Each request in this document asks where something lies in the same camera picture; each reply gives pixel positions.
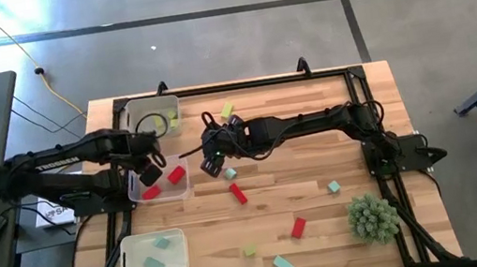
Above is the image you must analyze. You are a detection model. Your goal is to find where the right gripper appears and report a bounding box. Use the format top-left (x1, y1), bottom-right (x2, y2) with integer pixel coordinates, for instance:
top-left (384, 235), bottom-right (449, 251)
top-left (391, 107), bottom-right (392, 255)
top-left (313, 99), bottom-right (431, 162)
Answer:
top-left (192, 110), bottom-right (269, 182)

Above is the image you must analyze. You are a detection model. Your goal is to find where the long red block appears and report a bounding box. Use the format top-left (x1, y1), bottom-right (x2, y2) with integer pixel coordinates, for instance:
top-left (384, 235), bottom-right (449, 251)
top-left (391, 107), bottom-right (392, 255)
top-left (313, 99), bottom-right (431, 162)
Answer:
top-left (228, 181), bottom-right (249, 207)

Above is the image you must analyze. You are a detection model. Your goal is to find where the clear plastic bin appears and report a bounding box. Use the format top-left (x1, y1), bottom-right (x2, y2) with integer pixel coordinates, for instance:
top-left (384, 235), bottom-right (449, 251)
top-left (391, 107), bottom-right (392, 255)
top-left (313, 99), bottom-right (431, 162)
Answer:
top-left (120, 93), bottom-right (185, 144)
top-left (113, 228), bottom-right (192, 267)
top-left (123, 153), bottom-right (194, 208)

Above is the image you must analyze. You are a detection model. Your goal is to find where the black table clamp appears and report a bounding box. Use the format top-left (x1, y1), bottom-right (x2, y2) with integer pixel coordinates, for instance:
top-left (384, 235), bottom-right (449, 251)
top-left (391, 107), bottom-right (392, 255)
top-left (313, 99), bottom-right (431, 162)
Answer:
top-left (293, 55), bottom-right (312, 77)
top-left (154, 80), bottom-right (170, 96)

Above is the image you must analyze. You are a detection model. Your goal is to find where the white printed box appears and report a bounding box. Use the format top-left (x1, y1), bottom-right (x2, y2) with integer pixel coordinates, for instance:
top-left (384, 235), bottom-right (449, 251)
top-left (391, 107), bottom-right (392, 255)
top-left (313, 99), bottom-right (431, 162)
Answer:
top-left (31, 190), bottom-right (79, 230)

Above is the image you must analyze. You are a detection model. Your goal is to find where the green artificial plant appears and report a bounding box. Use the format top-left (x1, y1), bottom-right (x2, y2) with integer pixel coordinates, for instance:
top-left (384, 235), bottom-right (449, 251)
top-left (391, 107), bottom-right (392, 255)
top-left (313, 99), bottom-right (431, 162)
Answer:
top-left (345, 188), bottom-right (404, 249)

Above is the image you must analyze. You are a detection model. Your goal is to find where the black aluminium table frame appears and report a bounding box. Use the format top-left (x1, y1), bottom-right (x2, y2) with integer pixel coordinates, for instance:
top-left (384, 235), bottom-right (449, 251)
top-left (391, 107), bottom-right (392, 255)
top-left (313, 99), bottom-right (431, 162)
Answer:
top-left (72, 56), bottom-right (424, 267)

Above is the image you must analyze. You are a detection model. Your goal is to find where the black floor cable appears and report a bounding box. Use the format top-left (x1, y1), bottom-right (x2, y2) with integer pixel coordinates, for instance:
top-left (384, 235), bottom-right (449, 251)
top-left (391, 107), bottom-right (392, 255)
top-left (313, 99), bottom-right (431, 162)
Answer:
top-left (7, 85), bottom-right (92, 152)

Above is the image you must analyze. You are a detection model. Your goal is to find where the yellow floor cable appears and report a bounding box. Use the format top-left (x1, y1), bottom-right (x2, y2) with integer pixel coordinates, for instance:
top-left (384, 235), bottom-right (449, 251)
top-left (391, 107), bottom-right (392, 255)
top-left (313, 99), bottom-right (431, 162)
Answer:
top-left (0, 0), bottom-right (87, 131)

